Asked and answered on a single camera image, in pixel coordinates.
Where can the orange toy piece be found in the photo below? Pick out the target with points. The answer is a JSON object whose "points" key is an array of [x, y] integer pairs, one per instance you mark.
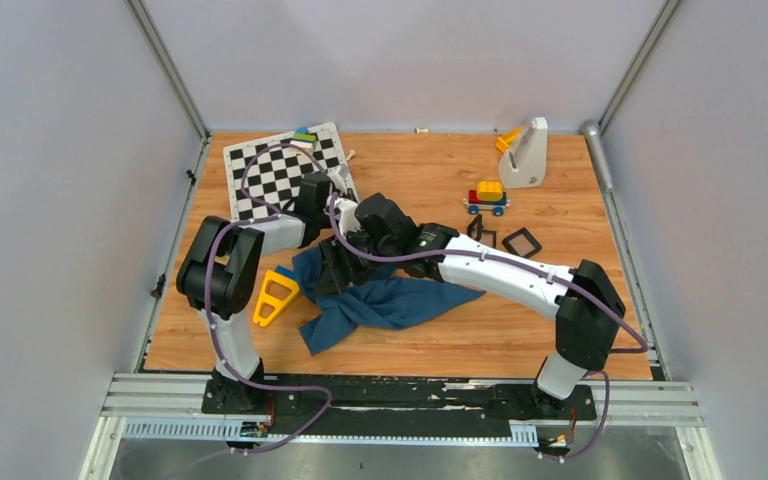
{"points": [[506, 140]]}

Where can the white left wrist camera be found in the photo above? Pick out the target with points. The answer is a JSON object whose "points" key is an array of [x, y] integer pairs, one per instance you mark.
{"points": [[341, 178]]}

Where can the colourful toy car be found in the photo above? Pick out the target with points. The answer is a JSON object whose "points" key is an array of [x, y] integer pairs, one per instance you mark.
{"points": [[487, 195]]}

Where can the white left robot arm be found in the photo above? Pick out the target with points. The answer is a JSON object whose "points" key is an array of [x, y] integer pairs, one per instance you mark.
{"points": [[218, 276]]}

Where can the black white checkerboard mat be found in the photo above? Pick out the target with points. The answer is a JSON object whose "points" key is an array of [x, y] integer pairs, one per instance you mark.
{"points": [[268, 171]]}

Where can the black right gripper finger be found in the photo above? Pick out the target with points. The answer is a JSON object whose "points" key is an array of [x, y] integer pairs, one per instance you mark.
{"points": [[354, 270], [337, 272]]}

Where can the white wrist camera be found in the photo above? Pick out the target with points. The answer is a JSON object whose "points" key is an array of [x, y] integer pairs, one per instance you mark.
{"points": [[347, 221], [341, 178]]}

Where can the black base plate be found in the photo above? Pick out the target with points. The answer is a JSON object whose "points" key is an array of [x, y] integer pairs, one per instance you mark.
{"points": [[378, 406]]}

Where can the blue toy brick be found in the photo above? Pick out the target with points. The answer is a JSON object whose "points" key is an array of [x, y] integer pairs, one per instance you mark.
{"points": [[286, 272]]}

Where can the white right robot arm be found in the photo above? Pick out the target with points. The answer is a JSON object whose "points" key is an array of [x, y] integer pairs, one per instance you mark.
{"points": [[581, 301]]}

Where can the yellow plastic frame toy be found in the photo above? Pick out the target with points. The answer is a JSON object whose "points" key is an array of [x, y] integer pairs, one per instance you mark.
{"points": [[275, 296]]}

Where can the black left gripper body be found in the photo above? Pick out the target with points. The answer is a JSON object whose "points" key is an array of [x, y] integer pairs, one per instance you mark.
{"points": [[321, 215]]}

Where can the blue garment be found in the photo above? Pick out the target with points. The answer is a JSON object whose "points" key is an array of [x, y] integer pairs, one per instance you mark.
{"points": [[386, 301]]}

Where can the white wedge stand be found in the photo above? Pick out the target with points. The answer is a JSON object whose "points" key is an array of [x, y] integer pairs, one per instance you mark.
{"points": [[524, 165]]}

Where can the stacked toy bricks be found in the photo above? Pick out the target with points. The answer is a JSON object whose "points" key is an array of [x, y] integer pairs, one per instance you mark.
{"points": [[305, 139]]}

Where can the black square frame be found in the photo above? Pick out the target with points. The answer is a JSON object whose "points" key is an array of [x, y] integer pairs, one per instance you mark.
{"points": [[478, 232], [522, 243]]}

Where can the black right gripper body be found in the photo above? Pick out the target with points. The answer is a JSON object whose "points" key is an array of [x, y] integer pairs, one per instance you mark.
{"points": [[384, 248]]}

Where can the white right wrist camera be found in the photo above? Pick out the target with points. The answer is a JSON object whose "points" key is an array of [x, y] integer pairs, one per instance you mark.
{"points": [[347, 221]]}

